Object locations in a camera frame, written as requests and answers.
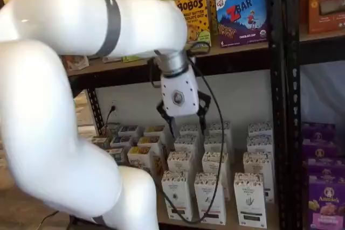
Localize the blue Nature's Path oatmeal box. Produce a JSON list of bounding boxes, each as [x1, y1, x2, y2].
[[109, 136, 133, 148], [118, 125, 140, 137], [105, 148, 126, 164]]

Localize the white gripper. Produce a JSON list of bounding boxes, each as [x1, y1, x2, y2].
[[156, 64, 212, 137]]

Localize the black metal shelf rack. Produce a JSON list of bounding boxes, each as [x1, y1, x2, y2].
[[282, 0, 345, 230], [67, 0, 287, 230]]

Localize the purple Annie's snack box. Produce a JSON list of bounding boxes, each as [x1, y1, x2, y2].
[[307, 157, 345, 177], [301, 138, 339, 161], [301, 122, 336, 142], [308, 173, 345, 230]]

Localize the green Nature's Path oatmeal box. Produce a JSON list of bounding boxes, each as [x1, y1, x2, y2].
[[91, 136, 110, 149], [103, 124, 119, 137]]

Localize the thin black floor cable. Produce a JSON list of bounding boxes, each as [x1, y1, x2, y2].
[[37, 210, 59, 227]]

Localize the white box yellow strip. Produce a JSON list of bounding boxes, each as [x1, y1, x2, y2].
[[179, 124, 202, 138], [161, 170, 194, 221], [167, 151, 195, 176], [174, 135, 199, 155]]

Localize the blue Z Bar box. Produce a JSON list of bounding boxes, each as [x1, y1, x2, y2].
[[215, 0, 268, 48]]

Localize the white box green strip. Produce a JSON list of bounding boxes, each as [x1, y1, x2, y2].
[[233, 172, 267, 228], [247, 122, 273, 138], [243, 151, 275, 203], [246, 135, 273, 155]]

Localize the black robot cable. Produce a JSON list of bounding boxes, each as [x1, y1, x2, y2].
[[147, 41, 226, 225]]

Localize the yellow purely elizabeth cereal box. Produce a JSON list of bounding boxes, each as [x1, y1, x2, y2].
[[127, 146, 164, 179], [143, 125, 165, 138], [137, 136, 162, 149]]

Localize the black power plug cord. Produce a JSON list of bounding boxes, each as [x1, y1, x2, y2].
[[103, 106, 116, 131]]

